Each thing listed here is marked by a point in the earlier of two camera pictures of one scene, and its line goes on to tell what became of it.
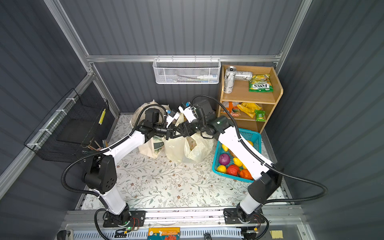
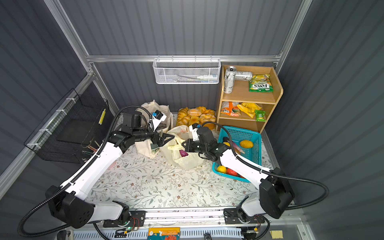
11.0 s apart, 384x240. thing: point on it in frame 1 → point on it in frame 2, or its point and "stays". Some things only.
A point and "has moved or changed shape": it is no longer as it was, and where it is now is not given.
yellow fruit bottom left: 221,168 stays
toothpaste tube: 207,77 stays
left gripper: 170,132 → 156,140
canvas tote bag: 153,148 stays
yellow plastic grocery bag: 176,149 has moved or changed shape
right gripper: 184,127 → 189,148
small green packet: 260,115 stays
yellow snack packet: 249,108 stays
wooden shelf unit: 250,93 stays
